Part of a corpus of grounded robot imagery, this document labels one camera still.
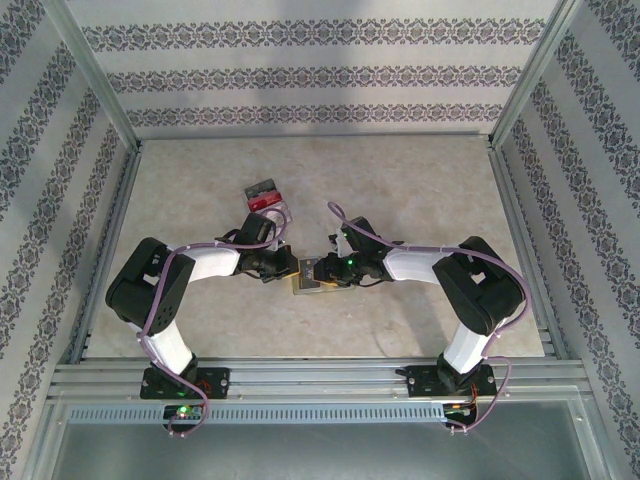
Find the olive card holder clear sleeves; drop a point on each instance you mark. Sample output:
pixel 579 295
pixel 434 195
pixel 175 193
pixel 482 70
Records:
pixel 345 289

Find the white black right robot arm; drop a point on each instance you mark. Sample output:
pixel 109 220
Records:
pixel 415 265

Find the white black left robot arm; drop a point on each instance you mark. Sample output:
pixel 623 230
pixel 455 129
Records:
pixel 210 262

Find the right circuit board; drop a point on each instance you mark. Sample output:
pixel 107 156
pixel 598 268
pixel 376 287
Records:
pixel 457 409

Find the circuit board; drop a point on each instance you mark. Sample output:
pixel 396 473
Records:
pixel 182 412
pixel 457 409

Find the grey metal sheet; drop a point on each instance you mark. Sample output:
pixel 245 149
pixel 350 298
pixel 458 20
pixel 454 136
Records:
pixel 320 450

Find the left circuit board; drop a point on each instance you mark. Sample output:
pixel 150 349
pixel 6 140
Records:
pixel 182 412

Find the aluminium mounting rail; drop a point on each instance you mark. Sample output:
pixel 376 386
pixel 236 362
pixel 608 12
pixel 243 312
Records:
pixel 320 375

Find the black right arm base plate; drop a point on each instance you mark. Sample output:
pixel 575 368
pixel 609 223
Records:
pixel 420 382

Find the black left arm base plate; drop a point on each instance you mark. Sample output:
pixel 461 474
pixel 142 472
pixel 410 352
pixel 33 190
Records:
pixel 217 382

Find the aluminium side rail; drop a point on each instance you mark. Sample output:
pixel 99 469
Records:
pixel 510 200
pixel 120 200

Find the aluminium frame bar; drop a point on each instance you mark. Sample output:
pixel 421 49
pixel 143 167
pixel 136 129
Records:
pixel 425 135

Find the aluminium frame post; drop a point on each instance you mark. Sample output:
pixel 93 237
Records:
pixel 95 75
pixel 532 75

